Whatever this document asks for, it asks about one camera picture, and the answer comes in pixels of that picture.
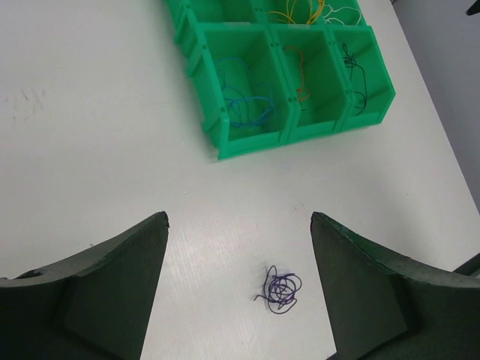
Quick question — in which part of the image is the purple yellow wire bundle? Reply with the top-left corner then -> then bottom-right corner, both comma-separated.
253,265 -> 304,315

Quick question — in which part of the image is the orange wire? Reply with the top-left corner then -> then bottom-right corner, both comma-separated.
283,45 -> 312,112

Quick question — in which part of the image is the green six-compartment bin tray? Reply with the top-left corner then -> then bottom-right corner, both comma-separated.
166,1 -> 395,160

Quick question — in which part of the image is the thin black wire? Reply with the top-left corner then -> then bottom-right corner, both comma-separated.
341,43 -> 371,116

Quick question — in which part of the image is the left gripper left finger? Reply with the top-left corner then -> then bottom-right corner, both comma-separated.
1,211 -> 170,359

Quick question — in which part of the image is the blue wire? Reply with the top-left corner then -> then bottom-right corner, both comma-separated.
217,56 -> 277,128

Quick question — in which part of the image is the thin clear white wire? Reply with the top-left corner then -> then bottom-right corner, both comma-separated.
320,0 -> 364,27

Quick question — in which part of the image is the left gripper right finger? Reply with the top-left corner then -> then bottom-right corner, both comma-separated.
310,212 -> 479,359

